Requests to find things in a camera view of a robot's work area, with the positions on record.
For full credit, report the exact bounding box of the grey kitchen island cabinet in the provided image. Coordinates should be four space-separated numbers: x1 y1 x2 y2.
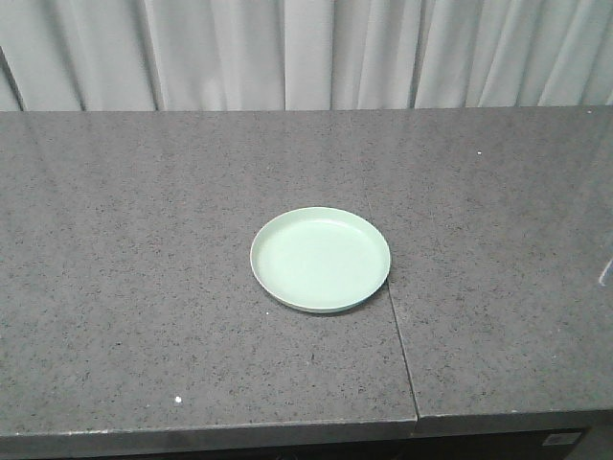
1 425 612 459

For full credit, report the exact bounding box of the white pleated curtain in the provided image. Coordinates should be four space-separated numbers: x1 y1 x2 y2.
1 1 612 111

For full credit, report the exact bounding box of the light green round plate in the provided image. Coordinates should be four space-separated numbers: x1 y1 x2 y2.
250 206 392 314

